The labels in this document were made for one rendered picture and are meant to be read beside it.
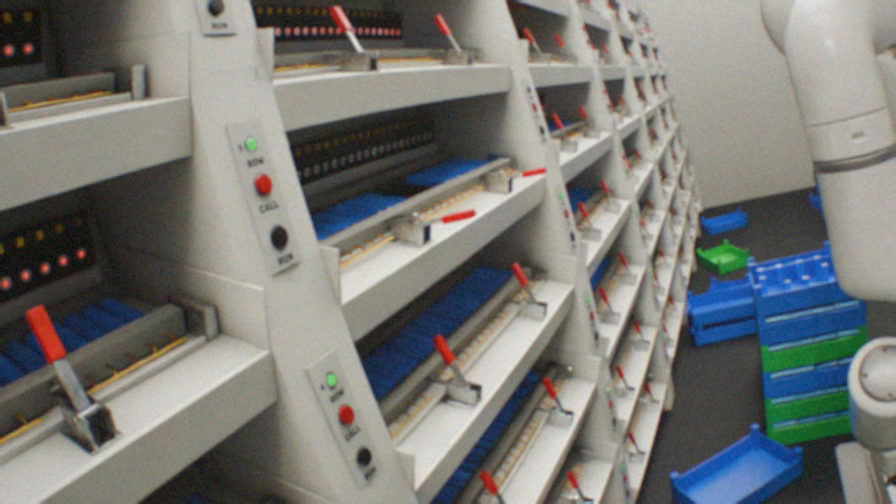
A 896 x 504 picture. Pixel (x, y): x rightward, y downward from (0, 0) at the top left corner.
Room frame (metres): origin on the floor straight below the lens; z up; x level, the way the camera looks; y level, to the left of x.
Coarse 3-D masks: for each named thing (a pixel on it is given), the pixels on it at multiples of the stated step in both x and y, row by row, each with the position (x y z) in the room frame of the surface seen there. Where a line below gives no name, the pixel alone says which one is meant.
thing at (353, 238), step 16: (496, 160) 1.02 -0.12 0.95; (464, 176) 0.89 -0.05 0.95; (432, 192) 0.79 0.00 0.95; (448, 192) 0.82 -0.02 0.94; (464, 192) 0.85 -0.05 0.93; (400, 208) 0.71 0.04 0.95; (416, 208) 0.74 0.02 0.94; (432, 208) 0.76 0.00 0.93; (368, 224) 0.65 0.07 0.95; (384, 224) 0.67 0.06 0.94; (336, 240) 0.60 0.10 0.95; (352, 240) 0.62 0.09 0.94; (368, 240) 0.64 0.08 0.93
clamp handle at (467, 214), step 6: (468, 210) 0.63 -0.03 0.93; (474, 210) 0.64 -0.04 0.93; (414, 216) 0.66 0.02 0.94; (444, 216) 0.64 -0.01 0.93; (450, 216) 0.64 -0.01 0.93; (456, 216) 0.63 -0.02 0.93; (462, 216) 0.63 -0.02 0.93; (468, 216) 0.63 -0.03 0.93; (474, 216) 0.63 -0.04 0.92; (414, 222) 0.66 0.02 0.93; (420, 222) 0.67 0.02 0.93; (426, 222) 0.65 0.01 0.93; (432, 222) 0.65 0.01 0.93; (438, 222) 0.65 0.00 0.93; (444, 222) 0.64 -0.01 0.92; (450, 222) 0.64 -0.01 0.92
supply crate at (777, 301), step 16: (752, 272) 1.38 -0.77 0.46; (768, 272) 1.37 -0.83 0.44; (784, 272) 1.35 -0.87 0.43; (832, 272) 1.29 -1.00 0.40; (752, 288) 1.34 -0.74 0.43; (768, 288) 1.36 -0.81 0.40; (800, 288) 1.17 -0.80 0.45; (816, 288) 1.15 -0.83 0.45; (832, 288) 1.13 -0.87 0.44; (768, 304) 1.21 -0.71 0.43; (784, 304) 1.19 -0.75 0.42; (800, 304) 1.17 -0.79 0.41; (816, 304) 1.15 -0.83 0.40
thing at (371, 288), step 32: (384, 160) 0.93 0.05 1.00; (512, 160) 1.03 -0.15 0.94; (544, 160) 1.02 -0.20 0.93; (320, 192) 0.79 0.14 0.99; (480, 192) 0.90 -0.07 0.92; (512, 192) 0.90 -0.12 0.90; (448, 224) 0.74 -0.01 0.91; (480, 224) 0.78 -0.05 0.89; (384, 256) 0.62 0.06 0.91; (416, 256) 0.63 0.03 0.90; (448, 256) 0.70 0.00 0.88; (352, 288) 0.54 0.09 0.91; (384, 288) 0.57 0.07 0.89; (416, 288) 0.63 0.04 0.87; (352, 320) 0.52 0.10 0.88
